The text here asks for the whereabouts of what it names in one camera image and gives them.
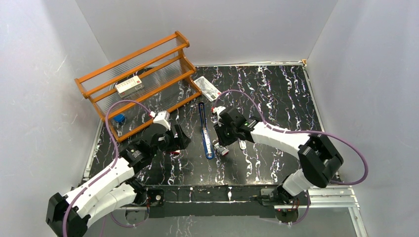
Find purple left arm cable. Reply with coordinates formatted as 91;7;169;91
62;100;155;237

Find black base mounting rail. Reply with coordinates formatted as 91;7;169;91
124;185;310;220

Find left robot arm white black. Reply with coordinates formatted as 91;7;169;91
46;124;191;237

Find white printed paper packet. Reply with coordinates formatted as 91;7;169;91
193;76;221;102

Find aluminium frame rail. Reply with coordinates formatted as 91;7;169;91
275;185;361;210

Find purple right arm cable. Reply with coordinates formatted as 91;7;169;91
212;89;369;226

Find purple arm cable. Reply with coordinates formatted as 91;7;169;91
212;89;369;226
62;100;155;237

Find small blue object under shelf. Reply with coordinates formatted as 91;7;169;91
113;114;126;126

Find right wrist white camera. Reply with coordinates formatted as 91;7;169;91
211;106;226;115

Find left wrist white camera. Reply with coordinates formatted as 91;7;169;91
153;111;171;130

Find white box on shelf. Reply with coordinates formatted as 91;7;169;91
115;76;144;98

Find wrist white camera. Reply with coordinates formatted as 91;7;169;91
211;106;226;115
153;111;171;130

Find orange wooden shelf rack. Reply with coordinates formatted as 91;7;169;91
75;31;202;142

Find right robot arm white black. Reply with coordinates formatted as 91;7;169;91
212;106;343;204

